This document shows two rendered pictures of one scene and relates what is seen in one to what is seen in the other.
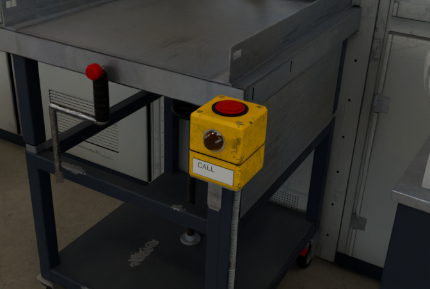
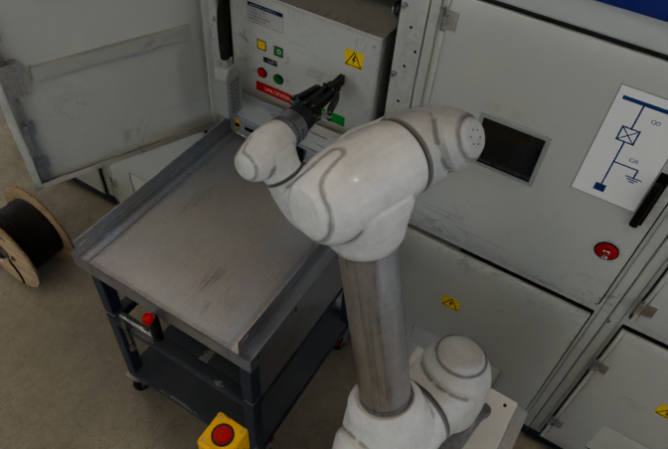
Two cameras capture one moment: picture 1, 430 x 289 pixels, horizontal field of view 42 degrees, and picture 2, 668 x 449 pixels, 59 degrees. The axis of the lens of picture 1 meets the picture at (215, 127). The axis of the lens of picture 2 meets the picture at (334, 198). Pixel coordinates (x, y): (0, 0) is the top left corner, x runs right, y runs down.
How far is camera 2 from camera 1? 1.00 m
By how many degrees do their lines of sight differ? 19
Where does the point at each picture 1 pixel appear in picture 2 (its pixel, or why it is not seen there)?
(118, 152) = not seen: hidden behind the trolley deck
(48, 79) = (127, 165)
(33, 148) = (112, 314)
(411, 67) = (415, 249)
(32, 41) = (101, 274)
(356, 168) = not seen: hidden behind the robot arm
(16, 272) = (111, 350)
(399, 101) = (407, 266)
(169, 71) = (200, 333)
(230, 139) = not seen: outside the picture
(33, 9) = (100, 232)
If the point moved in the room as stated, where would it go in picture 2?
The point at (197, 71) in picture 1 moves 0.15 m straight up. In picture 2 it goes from (221, 333) to (216, 300)
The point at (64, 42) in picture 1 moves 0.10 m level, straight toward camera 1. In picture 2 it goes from (125, 284) to (125, 315)
